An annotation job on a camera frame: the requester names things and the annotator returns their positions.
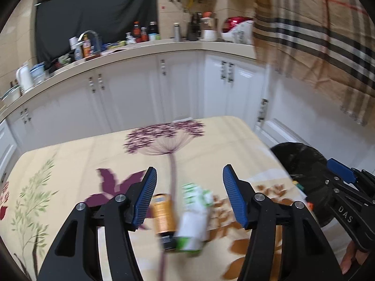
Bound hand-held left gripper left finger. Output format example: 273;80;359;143
37;166;158;281

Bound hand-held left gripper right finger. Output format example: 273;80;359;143
222;164;344;281

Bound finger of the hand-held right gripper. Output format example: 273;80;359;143
323;168;342;194
326;158;357;184

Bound orange tube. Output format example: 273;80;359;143
150;193;178;251

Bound black trash bin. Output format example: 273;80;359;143
271;142;338;229

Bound green white tube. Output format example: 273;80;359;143
173;183;214;253

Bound person's right hand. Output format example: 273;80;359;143
341;238;366;275

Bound floral tablecloth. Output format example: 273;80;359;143
0;116;331;281

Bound white kitchen cabinets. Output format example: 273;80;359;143
0;41;295;182

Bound beige plaid cloth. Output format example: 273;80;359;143
252;0;375;127

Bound orange dish soap bottle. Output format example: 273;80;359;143
82;34;92;59

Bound clear plastic container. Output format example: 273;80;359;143
31;63;46;84

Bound dark sauce bottle red label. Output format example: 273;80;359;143
132;21;142;43

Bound red white rice cooker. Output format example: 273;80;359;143
220;17;254;45

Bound white blender appliance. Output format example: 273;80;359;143
200;12;219;42

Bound glass bowl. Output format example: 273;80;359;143
1;85;21;103

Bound white kettle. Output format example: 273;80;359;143
16;64;34;92

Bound chrome faucet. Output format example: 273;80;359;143
77;30;99;56

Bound black knife block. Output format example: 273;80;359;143
187;13;201;42

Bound black curtain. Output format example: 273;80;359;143
35;0;159;65

